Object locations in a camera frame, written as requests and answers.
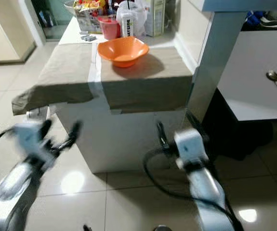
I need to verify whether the glass sliding door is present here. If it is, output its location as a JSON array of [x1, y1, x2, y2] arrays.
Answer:
[[29, 0, 75, 42]]

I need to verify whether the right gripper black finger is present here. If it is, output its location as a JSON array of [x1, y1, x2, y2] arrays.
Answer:
[[156, 120, 173, 154], [185, 111, 202, 131]]

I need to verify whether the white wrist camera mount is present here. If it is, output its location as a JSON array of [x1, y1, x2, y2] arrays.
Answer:
[[13, 120, 48, 159], [174, 128, 209, 167]]

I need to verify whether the white Oatside carton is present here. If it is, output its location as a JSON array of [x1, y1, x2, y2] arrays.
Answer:
[[120, 13, 135, 38]]

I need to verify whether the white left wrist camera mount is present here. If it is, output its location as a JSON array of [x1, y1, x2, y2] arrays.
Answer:
[[13, 120, 48, 159]]

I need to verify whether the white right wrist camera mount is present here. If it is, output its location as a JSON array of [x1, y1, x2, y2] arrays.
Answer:
[[174, 128, 209, 167]]

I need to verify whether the green white cereal box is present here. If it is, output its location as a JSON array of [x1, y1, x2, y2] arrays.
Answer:
[[143, 0, 167, 38]]

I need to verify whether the colourful snack box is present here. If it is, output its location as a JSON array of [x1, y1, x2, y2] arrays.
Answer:
[[73, 0, 108, 34]]

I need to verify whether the white side table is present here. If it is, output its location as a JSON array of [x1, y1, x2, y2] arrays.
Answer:
[[217, 29, 277, 122]]

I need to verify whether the grey metal column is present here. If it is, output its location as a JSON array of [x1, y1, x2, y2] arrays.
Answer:
[[185, 0, 277, 125]]

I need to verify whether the red plastic cup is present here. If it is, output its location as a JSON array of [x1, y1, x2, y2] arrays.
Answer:
[[99, 17, 122, 41]]

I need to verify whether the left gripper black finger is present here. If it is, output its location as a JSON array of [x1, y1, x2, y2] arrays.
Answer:
[[58, 121, 83, 150], [38, 119, 53, 144]]

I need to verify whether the beige tablecloth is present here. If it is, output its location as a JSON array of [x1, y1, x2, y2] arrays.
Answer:
[[12, 43, 195, 116]]

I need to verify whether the white kitchen island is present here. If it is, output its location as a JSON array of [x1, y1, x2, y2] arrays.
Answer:
[[54, 17, 200, 174]]

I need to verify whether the white basket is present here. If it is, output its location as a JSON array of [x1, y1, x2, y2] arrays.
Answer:
[[64, 0, 79, 18]]

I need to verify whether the orange plastic bowl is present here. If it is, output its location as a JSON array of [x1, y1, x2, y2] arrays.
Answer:
[[97, 36, 150, 68]]

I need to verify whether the cream kitchen cabinet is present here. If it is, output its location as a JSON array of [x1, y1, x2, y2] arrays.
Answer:
[[0, 0, 36, 64]]

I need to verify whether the white plastic bag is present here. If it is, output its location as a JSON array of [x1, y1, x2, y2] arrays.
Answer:
[[116, 0, 149, 37]]

